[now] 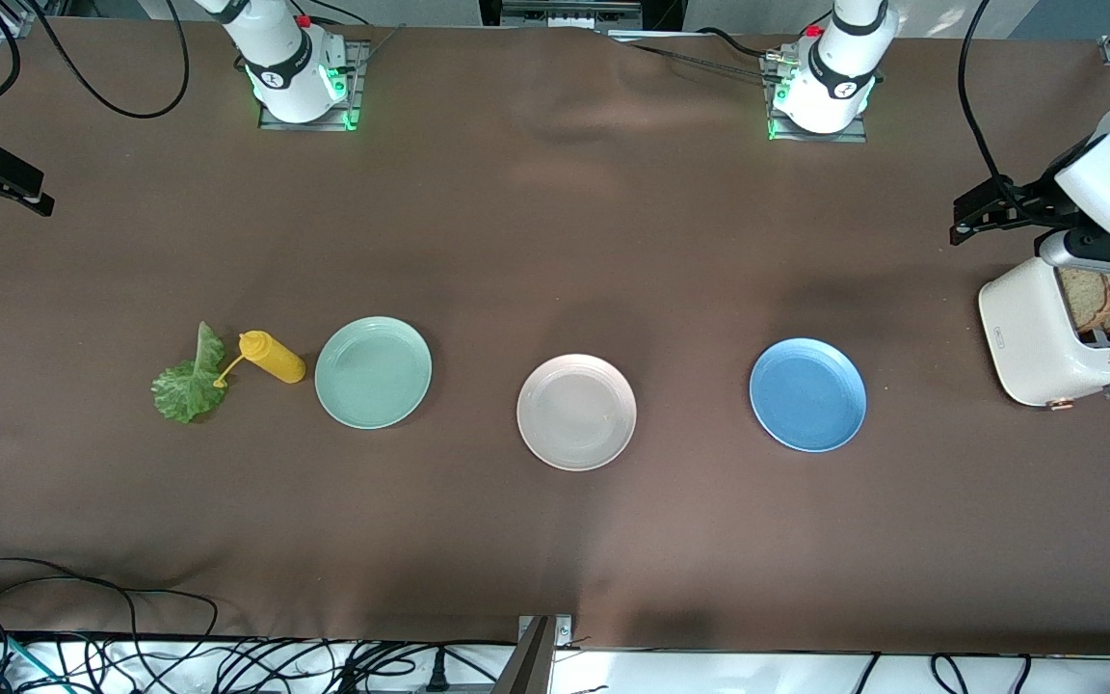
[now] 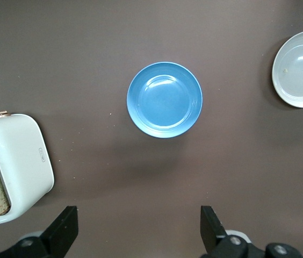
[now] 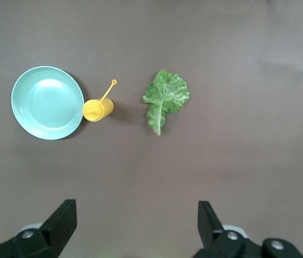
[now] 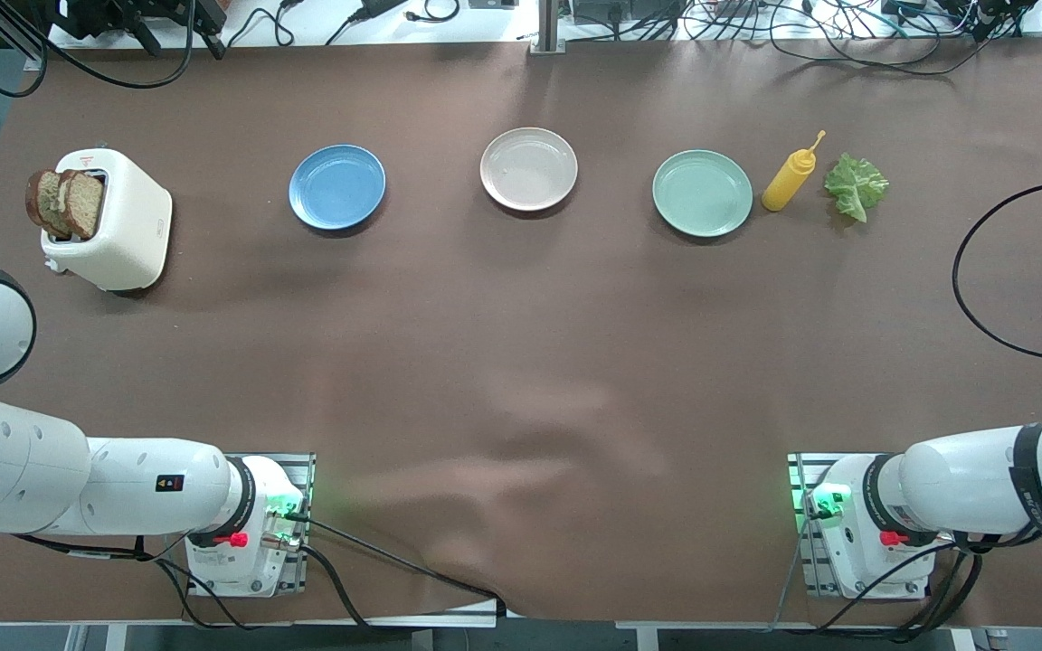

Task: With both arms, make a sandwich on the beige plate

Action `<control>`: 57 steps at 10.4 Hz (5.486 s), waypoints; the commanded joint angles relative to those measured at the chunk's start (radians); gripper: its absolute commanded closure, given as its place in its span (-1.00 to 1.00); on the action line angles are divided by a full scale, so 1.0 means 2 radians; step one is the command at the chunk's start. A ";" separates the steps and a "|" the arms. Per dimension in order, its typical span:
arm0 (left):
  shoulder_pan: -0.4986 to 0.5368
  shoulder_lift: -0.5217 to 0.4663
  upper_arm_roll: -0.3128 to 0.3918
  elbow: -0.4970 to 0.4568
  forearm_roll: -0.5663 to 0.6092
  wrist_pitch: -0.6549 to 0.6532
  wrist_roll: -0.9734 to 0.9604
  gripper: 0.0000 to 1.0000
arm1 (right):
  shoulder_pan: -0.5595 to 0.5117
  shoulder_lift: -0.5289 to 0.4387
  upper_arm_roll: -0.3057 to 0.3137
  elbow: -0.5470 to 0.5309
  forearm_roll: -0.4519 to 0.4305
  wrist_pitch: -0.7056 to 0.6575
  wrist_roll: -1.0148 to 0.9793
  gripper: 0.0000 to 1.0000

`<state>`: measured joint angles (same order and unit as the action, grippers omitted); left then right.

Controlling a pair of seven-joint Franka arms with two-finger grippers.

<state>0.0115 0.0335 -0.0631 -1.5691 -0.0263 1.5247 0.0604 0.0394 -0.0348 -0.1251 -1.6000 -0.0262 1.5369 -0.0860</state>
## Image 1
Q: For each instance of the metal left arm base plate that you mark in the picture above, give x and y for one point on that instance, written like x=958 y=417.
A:
x=806 y=138

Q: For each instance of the yellow mustard squeeze bottle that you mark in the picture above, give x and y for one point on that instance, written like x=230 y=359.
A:
x=276 y=359

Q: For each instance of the green lettuce leaf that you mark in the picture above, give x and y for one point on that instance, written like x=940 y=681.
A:
x=184 y=390

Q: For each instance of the black power plug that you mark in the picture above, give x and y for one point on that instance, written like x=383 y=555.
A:
x=436 y=675

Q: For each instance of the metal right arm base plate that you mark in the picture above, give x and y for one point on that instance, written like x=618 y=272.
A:
x=304 y=127

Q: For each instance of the brown table cloth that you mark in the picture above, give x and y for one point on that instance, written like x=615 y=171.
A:
x=555 y=241

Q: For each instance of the beige plate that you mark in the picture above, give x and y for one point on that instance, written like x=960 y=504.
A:
x=574 y=414

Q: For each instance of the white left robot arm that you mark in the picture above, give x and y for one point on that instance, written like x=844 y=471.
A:
x=858 y=24

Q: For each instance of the blue plate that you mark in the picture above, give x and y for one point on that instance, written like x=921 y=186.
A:
x=806 y=395

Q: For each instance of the pale green plate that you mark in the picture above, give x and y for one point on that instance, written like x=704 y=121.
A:
x=372 y=376

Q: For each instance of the aluminium profile post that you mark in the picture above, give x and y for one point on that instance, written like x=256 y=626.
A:
x=536 y=665

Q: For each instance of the white toaster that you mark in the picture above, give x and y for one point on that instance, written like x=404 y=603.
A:
x=1027 y=337

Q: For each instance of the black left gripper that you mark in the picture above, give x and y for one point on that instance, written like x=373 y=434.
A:
x=1029 y=203

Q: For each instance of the grey power strip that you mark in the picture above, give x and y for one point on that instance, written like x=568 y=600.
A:
x=569 y=14

